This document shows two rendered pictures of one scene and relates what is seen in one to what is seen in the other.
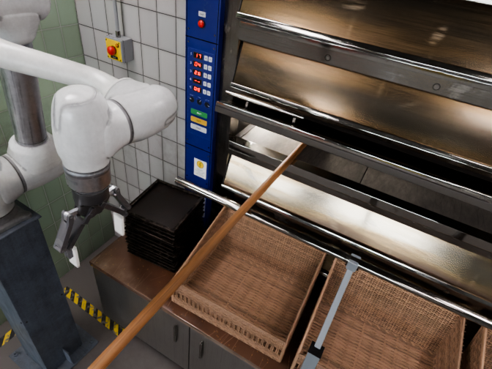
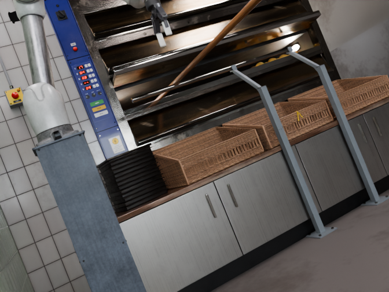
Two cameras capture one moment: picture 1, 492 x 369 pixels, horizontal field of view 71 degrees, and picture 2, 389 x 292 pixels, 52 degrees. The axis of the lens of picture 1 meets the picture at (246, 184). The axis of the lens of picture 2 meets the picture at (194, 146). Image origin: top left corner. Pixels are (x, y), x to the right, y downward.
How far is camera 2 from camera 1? 2.31 m
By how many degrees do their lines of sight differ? 57
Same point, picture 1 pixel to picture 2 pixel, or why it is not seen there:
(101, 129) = not seen: outside the picture
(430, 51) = (177, 11)
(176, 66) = (64, 87)
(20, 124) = (47, 70)
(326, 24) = (135, 20)
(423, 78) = (182, 22)
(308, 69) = (139, 45)
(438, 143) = (206, 39)
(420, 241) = (239, 90)
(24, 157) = not seen: hidden behind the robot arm
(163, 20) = not seen: hidden behind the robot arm
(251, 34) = (103, 43)
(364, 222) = (216, 99)
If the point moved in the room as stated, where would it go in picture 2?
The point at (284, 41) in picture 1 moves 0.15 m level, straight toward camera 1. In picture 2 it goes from (121, 37) to (133, 26)
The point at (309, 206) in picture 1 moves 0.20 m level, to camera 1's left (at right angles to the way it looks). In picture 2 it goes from (190, 113) to (171, 119)
